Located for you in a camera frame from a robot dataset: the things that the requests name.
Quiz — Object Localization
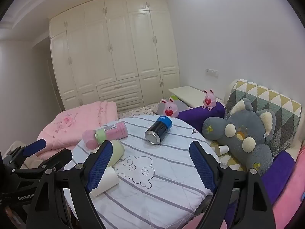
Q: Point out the purple blanket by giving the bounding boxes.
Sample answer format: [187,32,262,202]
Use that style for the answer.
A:
[224,150,302,220]

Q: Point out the grey plush toy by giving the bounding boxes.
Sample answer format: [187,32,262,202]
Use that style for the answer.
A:
[202,98,277,176]

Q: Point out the white paper cup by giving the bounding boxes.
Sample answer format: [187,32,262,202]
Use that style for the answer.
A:
[90,165,120,197]
[214,145,229,155]

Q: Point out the pink quilt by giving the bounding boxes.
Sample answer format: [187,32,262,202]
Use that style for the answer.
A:
[36,101,119,151]

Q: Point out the purple bolster pillow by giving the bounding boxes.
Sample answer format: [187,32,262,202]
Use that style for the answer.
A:
[177,101,226,131]

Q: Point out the pink bunny toy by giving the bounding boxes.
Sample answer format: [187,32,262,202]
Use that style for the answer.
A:
[202,89,217,111]
[159,97,179,119]

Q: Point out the black cup with blue band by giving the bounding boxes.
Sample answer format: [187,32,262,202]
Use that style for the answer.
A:
[144,115,173,145]

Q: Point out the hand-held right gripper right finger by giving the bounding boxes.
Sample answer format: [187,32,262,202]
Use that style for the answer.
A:
[189,141,277,229]

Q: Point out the pink fleece blanket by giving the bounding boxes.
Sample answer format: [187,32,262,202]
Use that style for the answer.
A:
[268,145,305,229]

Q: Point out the patterned bedsheet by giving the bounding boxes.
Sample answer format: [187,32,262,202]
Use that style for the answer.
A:
[118,102,165,119]

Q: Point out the white striped blanket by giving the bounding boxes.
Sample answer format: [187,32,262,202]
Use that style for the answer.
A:
[64,114,221,229]

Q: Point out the white nightstand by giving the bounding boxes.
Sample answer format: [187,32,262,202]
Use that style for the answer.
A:
[168,85,223,108]

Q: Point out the light green cup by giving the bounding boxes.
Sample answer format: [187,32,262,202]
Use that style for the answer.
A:
[105,139,125,168]

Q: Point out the cream wardrobe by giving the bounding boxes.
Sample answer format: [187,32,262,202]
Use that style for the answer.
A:
[49,0,181,113]

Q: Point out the pink tumbler with green lid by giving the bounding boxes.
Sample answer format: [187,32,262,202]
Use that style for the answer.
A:
[82,121,129,150]

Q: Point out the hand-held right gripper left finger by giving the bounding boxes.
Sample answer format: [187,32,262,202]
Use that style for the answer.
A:
[26,140,113,229]

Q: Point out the triangle pattern quilted cover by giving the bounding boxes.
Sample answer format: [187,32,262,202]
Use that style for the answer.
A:
[224,79,302,158]

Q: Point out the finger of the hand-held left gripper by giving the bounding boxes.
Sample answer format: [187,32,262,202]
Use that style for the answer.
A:
[14,148,73,176]
[3,139,47,170]

